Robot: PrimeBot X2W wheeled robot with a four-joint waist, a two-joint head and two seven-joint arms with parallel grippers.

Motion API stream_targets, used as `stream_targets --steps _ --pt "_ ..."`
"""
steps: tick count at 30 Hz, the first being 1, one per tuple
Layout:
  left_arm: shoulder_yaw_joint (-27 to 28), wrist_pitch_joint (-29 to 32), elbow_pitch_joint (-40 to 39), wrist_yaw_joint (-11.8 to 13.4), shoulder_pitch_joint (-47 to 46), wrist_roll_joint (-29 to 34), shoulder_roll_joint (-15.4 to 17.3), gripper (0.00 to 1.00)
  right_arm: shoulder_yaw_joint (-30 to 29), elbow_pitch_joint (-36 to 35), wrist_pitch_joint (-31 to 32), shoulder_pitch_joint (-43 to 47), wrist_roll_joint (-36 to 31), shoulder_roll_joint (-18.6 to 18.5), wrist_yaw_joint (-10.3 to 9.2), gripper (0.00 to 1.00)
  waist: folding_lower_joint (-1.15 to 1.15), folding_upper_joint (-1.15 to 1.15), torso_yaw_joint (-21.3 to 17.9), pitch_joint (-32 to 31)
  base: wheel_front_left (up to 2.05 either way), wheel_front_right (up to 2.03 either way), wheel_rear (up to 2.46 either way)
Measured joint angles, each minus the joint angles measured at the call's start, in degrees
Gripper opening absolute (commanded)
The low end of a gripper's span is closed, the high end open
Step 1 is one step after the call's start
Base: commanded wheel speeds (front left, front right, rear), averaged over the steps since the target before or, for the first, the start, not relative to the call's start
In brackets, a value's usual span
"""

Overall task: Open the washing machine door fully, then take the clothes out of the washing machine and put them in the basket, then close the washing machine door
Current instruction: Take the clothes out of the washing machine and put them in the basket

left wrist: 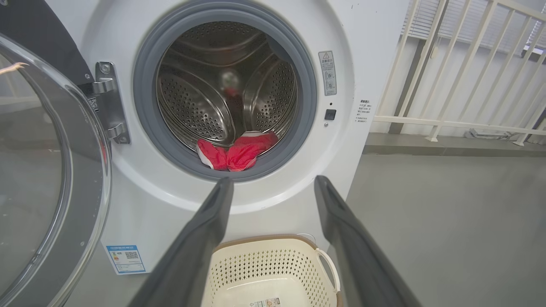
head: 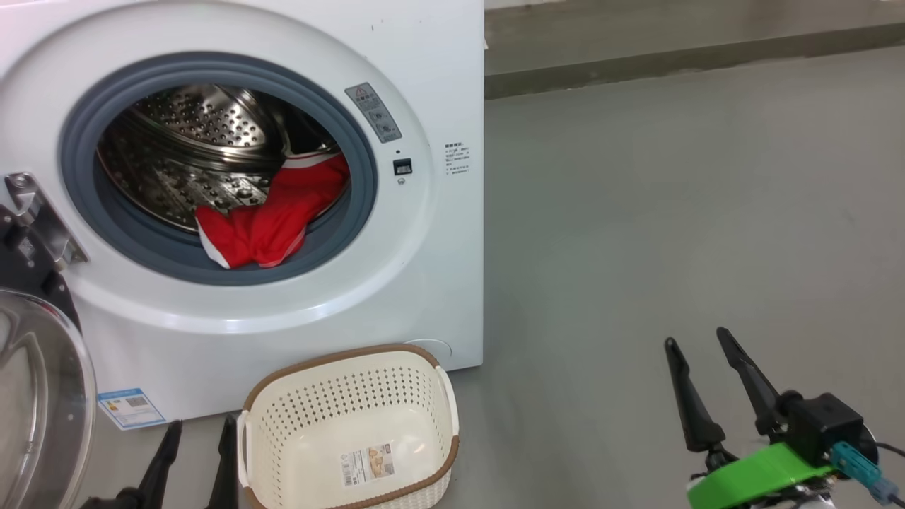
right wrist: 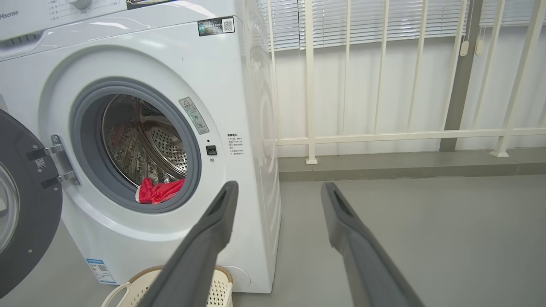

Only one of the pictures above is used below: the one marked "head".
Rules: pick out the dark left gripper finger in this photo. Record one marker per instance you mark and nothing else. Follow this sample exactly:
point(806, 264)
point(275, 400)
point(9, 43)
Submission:
point(161, 474)
point(226, 474)

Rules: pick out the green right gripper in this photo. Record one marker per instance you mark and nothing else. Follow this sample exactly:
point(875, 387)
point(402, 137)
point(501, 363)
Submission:
point(756, 477)

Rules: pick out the black round glass washer door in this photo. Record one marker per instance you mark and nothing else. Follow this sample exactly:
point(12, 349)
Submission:
point(42, 396)

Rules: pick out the red jersey with white print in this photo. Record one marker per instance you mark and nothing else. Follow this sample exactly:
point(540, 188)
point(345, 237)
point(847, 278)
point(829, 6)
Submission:
point(261, 233)

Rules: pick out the red garment with white trim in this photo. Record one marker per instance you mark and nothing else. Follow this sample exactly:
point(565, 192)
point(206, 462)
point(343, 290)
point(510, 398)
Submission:
point(311, 187)

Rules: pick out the cream laundry basket brown rim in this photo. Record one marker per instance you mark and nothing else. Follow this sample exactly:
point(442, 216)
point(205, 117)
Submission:
point(318, 396)

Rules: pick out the metal door hinge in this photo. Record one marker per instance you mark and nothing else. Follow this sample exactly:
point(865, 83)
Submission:
point(42, 219)

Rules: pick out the white washing machine body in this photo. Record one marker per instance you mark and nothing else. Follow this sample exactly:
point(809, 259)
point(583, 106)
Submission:
point(438, 283)

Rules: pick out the blue energy label sticker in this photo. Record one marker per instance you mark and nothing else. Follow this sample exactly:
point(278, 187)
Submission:
point(131, 408)

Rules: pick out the paper label sticker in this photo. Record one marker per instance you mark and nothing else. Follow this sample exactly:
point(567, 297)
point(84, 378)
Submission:
point(368, 464)

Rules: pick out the white round filter cover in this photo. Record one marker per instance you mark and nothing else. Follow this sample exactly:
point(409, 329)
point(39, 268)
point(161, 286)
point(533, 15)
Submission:
point(435, 350)

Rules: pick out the grey warning sticker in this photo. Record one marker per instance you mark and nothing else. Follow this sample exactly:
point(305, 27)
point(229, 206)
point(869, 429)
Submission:
point(373, 113)

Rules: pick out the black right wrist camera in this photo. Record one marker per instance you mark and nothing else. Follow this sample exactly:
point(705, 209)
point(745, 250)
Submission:
point(824, 424)

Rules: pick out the grey wall skirting board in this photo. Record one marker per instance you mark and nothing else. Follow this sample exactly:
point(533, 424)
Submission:
point(636, 67)

